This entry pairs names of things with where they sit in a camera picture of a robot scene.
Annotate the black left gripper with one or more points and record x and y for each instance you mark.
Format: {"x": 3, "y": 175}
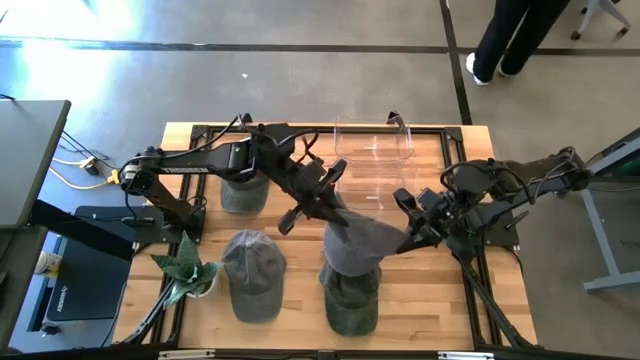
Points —
{"x": 317, "y": 197}

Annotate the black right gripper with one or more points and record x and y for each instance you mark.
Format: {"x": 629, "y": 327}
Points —
{"x": 432, "y": 212}

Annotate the blue-gray baseball cap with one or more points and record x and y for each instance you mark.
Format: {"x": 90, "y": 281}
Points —
{"x": 355, "y": 245}

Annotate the gray baseball cap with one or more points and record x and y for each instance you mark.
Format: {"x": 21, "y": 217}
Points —
{"x": 255, "y": 275}

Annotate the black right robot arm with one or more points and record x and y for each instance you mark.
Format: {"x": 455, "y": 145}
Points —
{"x": 545, "y": 175}

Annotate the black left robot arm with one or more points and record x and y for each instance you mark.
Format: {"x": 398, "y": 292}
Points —
{"x": 200, "y": 165}

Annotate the clear plastic container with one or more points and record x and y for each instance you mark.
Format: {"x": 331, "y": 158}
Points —
{"x": 380, "y": 185}
{"x": 375, "y": 145}

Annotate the black clamp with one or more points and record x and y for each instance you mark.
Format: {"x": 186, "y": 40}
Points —
{"x": 245, "y": 120}
{"x": 396, "y": 119}

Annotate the green plant in white pot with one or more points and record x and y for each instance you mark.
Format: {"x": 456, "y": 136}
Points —
{"x": 187, "y": 270}

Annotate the person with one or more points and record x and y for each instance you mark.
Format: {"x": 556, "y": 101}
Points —
{"x": 500, "y": 35}

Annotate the yellow and black power plug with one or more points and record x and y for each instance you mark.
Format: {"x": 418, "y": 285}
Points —
{"x": 90, "y": 164}

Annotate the black desk beam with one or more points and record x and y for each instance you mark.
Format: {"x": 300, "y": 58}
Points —
{"x": 75, "y": 227}

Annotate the black floor mat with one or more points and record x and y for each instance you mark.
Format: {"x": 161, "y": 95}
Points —
{"x": 85, "y": 285}

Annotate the white paper cup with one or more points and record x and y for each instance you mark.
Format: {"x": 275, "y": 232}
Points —
{"x": 48, "y": 265}

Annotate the gray office chair base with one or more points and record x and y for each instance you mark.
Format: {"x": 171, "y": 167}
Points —
{"x": 597, "y": 10}

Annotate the gray desk top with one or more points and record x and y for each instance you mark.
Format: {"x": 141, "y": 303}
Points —
{"x": 30, "y": 160}

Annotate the dark gray desk panel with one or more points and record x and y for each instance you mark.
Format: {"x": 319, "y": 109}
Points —
{"x": 20, "y": 290}

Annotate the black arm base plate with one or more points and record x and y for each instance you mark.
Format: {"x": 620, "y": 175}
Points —
{"x": 147, "y": 227}
{"x": 505, "y": 235}

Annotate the black aluminium table frame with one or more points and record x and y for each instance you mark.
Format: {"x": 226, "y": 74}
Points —
{"x": 430, "y": 131}

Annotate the black diagonal frame strut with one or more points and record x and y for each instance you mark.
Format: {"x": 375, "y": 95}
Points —
{"x": 150, "y": 317}
{"x": 495, "y": 310}

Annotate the white metal bracket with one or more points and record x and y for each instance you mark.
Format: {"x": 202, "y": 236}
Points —
{"x": 185, "y": 354}
{"x": 465, "y": 356}

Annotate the gray metal table frame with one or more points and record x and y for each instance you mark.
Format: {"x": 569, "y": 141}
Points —
{"x": 600, "y": 235}

